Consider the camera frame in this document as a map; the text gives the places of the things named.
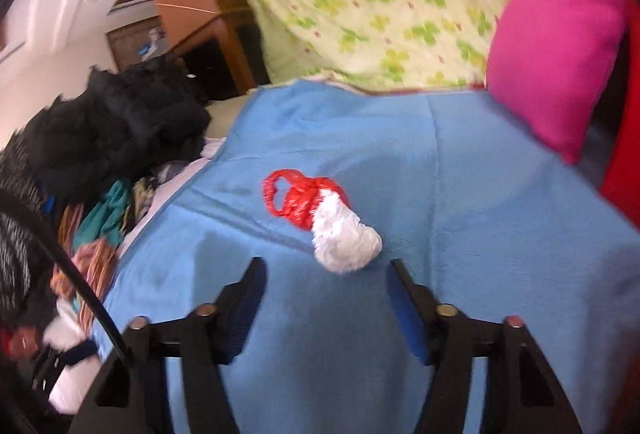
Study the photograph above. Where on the light blue blanket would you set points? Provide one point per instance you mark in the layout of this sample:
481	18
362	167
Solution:
475	194

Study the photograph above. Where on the pink pillow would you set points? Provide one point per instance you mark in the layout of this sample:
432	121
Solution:
555	54

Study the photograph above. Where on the pile of dark clothes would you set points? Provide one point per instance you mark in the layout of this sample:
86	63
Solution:
120	124

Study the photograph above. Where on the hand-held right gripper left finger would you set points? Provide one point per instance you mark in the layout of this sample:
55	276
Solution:
245	311

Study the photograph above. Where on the pile of colourful clothes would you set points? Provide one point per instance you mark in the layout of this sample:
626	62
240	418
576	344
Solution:
65	259

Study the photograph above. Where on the red and white plastic bag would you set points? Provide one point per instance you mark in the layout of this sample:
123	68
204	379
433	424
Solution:
345	234

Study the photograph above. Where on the white cloth bundle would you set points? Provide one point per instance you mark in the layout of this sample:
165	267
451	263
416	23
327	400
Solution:
70	364

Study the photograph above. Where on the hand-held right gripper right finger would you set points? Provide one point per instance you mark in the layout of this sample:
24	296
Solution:
404	311

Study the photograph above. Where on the striped colourful cloth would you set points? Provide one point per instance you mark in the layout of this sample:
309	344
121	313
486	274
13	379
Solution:
92	264

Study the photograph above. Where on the framed wall picture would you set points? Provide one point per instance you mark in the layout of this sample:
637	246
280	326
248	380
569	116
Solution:
131	42

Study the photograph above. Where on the teal cloth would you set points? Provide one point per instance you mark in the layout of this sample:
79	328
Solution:
107	211

